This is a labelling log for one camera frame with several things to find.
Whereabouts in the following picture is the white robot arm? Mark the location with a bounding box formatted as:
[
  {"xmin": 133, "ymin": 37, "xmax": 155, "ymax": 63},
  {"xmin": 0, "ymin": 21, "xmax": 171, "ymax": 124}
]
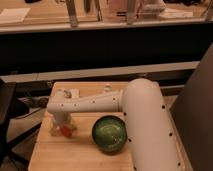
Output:
[{"xmin": 47, "ymin": 78, "xmax": 182, "ymax": 171}]

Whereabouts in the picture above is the metal frame post right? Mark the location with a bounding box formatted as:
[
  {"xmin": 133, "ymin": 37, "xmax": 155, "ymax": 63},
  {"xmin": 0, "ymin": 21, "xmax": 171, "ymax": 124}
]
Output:
[{"xmin": 126, "ymin": 0, "xmax": 136, "ymax": 25}]

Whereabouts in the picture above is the black chair at left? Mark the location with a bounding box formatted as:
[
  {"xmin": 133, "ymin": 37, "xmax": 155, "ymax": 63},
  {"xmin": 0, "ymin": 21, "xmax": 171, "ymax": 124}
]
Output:
[{"xmin": 0, "ymin": 79, "xmax": 16, "ymax": 166}]

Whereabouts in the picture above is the white paper sheet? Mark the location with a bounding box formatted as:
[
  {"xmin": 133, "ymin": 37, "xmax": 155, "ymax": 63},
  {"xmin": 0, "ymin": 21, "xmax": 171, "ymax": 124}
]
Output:
[{"xmin": 0, "ymin": 8, "xmax": 30, "ymax": 24}]

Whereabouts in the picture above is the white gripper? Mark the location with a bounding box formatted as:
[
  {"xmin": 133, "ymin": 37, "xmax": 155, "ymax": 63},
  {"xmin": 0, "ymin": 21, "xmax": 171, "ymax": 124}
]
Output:
[{"xmin": 49, "ymin": 113, "xmax": 77, "ymax": 137}]

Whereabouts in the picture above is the metal frame post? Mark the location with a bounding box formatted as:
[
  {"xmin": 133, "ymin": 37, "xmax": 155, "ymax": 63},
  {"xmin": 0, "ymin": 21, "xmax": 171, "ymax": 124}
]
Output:
[
  {"xmin": 126, "ymin": 0, "xmax": 136, "ymax": 25},
  {"xmin": 65, "ymin": 0, "xmax": 78, "ymax": 27}
]

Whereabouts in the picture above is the small white object on table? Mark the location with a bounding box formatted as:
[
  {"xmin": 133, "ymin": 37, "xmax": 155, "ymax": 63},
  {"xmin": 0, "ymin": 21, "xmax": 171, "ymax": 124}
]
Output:
[{"xmin": 104, "ymin": 84, "xmax": 112, "ymax": 92}]

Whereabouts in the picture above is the metal frame post left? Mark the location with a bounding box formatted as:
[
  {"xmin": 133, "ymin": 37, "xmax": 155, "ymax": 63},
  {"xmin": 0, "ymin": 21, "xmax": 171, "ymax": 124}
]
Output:
[{"xmin": 65, "ymin": 0, "xmax": 78, "ymax": 27}]

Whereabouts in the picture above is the green bowl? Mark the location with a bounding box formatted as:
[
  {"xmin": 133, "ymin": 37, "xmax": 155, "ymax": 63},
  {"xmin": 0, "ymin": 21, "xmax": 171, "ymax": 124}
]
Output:
[{"xmin": 92, "ymin": 115, "xmax": 127, "ymax": 153}]

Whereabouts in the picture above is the red orange pepper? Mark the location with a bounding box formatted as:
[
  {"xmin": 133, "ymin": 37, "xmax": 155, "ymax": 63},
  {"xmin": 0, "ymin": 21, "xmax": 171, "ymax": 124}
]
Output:
[{"xmin": 60, "ymin": 126, "xmax": 72, "ymax": 138}]

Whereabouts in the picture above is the dark panel at right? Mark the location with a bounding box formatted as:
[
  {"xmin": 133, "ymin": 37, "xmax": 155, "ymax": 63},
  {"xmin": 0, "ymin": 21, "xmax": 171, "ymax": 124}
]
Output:
[{"xmin": 170, "ymin": 43, "xmax": 213, "ymax": 171}]

